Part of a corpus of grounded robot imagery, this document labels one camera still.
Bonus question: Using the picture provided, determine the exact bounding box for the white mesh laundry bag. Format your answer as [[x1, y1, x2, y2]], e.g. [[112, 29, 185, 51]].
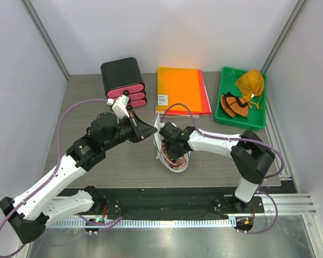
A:
[[153, 114, 190, 173]]

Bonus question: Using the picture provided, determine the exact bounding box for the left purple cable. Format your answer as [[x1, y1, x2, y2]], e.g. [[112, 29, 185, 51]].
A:
[[0, 98, 123, 258]]

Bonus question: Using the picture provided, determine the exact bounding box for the mustard orange bra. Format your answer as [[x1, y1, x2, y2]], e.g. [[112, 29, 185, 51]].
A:
[[220, 69, 265, 119]]

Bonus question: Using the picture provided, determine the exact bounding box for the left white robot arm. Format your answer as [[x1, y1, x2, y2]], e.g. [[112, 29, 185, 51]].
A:
[[0, 111, 157, 244]]

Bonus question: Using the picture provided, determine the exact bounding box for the black pink drawer box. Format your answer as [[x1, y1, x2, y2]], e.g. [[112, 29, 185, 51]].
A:
[[100, 57, 147, 110]]

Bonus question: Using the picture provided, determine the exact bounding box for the orange folder stack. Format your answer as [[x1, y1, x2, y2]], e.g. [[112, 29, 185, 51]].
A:
[[156, 67, 212, 115]]

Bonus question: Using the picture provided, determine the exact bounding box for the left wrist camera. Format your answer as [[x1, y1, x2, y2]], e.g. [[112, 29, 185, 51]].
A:
[[107, 95, 130, 119]]

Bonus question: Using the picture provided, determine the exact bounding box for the green plastic bin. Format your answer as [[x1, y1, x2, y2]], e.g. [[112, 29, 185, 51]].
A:
[[214, 67, 266, 131]]

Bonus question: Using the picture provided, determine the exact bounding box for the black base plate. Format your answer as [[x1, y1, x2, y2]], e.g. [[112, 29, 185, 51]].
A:
[[56, 187, 266, 216]]

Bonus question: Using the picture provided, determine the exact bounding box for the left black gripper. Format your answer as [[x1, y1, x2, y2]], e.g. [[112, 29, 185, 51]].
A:
[[102, 111, 157, 151]]

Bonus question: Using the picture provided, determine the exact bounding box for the purple cable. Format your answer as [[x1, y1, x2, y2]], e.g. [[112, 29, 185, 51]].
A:
[[160, 103, 285, 235], [0, 98, 123, 258]]

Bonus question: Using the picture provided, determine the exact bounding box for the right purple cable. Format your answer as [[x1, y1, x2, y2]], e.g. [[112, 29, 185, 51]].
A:
[[160, 103, 285, 235]]

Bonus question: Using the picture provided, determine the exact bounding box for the pink bra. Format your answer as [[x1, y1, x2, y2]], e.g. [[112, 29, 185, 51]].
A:
[[161, 144, 189, 173]]

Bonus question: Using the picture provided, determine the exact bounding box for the white slotted cable duct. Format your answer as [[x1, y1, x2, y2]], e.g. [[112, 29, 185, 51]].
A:
[[50, 217, 236, 229]]

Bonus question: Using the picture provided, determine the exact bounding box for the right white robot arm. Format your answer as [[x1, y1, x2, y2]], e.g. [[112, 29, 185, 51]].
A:
[[153, 120, 275, 212]]

